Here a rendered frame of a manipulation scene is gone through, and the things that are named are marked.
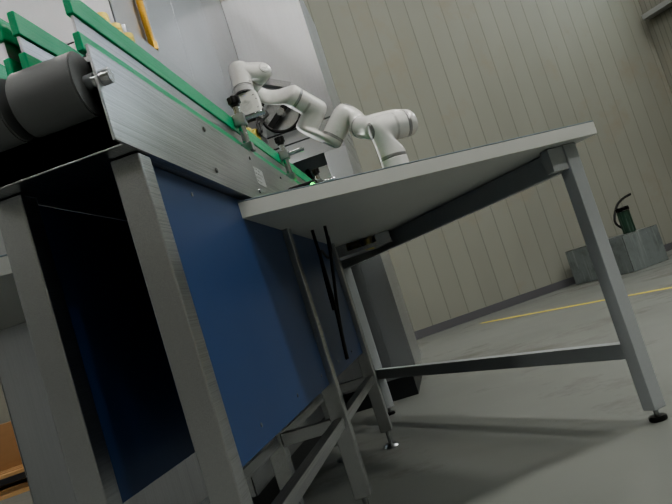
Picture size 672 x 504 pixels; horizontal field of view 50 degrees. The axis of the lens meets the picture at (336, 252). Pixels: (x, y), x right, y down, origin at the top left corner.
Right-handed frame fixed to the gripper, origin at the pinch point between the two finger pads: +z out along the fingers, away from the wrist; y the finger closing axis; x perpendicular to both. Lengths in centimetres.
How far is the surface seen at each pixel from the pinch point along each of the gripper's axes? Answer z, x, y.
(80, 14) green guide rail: 65, -150, 16
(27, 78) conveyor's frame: 75, -155, 11
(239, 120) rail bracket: 46, -84, 17
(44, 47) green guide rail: 64, -146, 9
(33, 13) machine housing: -16, -71, -36
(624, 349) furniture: 110, -29, 84
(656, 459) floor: 136, -52, 78
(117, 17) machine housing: -8, -67, -14
